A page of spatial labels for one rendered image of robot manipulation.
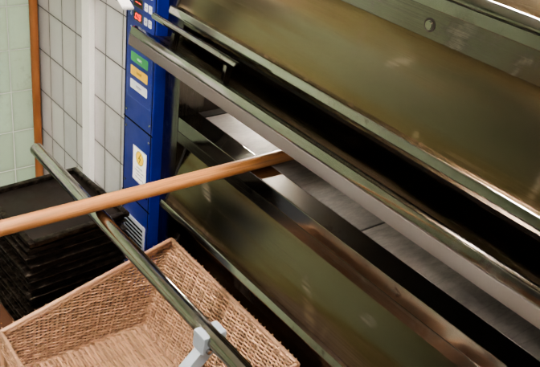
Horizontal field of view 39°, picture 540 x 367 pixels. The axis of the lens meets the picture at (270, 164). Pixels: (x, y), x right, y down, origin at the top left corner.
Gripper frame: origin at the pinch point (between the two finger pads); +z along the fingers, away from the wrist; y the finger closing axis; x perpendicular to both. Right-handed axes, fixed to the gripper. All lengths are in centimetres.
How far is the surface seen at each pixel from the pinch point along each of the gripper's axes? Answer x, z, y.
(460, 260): 26, 87, -43
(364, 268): 1, 79, -11
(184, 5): -7.2, 7.2, -1.9
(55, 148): -40, -16, 101
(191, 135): -13.5, 28.4, 21.5
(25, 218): 42, 40, 19
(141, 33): 4.3, 10.4, 3.8
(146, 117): -14.9, 15.3, 32.9
